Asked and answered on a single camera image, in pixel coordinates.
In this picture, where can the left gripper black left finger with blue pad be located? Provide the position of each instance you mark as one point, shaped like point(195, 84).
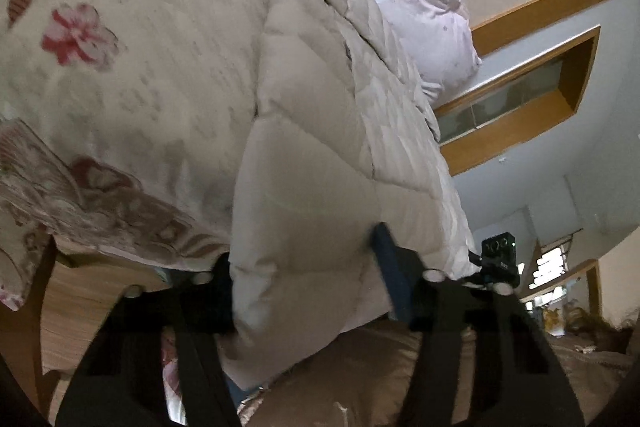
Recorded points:
point(119, 381)

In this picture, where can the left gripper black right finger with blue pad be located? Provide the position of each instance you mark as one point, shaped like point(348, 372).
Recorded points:
point(482, 361)

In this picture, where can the beige quilted down coat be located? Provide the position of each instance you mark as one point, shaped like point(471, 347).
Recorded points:
point(344, 139)

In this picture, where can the window with bars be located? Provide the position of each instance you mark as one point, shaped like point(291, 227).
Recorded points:
point(550, 262)

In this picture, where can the pink tree print pillow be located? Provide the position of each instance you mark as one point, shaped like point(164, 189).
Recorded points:
point(438, 36)

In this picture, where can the floral bed sheet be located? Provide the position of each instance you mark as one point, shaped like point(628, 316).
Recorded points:
point(123, 125)

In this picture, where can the wooden framed wall cabinet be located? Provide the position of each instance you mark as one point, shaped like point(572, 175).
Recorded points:
point(527, 100)

